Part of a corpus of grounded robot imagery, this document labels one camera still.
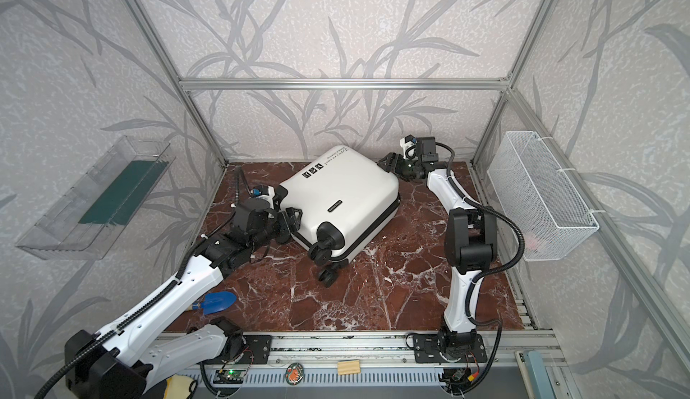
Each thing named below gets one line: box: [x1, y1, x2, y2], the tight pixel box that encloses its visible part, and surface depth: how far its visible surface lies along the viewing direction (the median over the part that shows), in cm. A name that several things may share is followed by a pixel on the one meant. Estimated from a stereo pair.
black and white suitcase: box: [280, 145, 402, 288], surface depth 86 cm
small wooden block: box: [337, 360, 362, 376], surface depth 72 cm
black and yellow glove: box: [163, 373, 198, 399], surface depth 68 cm
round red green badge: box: [285, 362, 305, 387], surface depth 71 cm
